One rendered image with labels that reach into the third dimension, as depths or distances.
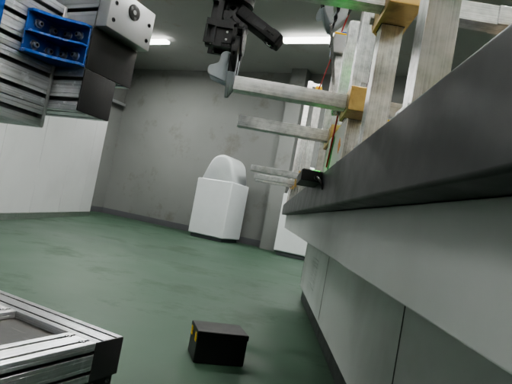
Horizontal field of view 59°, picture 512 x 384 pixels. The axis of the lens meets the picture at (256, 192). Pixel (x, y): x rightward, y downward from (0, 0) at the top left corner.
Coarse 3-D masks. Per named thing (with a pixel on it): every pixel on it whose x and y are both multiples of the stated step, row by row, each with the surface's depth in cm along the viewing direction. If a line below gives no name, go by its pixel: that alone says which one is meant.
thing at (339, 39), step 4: (336, 32) 148; (336, 36) 148; (340, 36) 148; (344, 36) 148; (336, 40) 148; (340, 40) 148; (344, 40) 148; (336, 44) 148; (340, 44) 148; (336, 48) 148; (340, 48) 148; (336, 52) 148; (340, 52) 148
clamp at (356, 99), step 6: (354, 90) 90; (360, 90) 90; (366, 90) 90; (348, 96) 92; (354, 96) 90; (360, 96) 90; (348, 102) 90; (354, 102) 90; (360, 102) 90; (348, 108) 90; (354, 108) 90; (360, 108) 90; (342, 114) 97; (348, 114) 94; (354, 114) 93; (360, 114) 92; (342, 120) 100
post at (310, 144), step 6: (318, 108) 224; (312, 114) 223; (318, 114) 223; (312, 120) 223; (312, 126) 223; (306, 144) 226; (312, 144) 223; (306, 150) 223; (312, 150) 222; (306, 156) 222; (306, 162) 222; (300, 186) 222
